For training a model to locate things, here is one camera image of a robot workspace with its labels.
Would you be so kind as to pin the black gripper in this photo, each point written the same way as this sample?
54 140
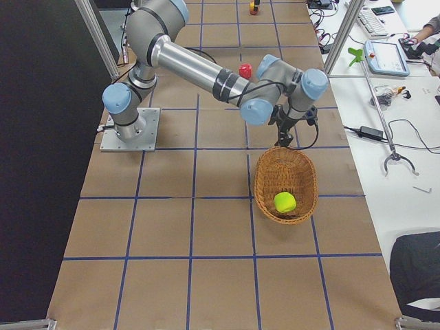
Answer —
287 124

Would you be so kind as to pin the green apple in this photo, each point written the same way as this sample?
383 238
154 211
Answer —
284 202

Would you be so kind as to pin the red yellow apple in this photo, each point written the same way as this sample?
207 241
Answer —
254 7

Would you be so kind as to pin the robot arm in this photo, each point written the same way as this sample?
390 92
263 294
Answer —
283 94

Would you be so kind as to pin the wicker basket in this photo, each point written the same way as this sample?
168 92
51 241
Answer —
281 169

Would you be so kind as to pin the black power adapter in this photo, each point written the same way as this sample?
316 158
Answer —
368 132

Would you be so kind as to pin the reacher grabber tool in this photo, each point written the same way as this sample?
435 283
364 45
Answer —
394 155

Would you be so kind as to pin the teach pendant tablet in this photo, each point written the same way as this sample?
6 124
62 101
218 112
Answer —
386 58

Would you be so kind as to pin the white keyboard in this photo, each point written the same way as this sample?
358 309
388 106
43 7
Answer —
371 25

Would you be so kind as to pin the allen key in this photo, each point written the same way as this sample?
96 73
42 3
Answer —
423 190

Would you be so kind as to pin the black smartphone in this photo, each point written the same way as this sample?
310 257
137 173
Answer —
383 10

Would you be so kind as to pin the black chair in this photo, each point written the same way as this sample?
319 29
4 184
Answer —
414 272

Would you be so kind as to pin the aluminium frame post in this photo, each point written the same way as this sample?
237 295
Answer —
345 28

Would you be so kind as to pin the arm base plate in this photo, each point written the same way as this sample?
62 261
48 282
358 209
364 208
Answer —
139 136

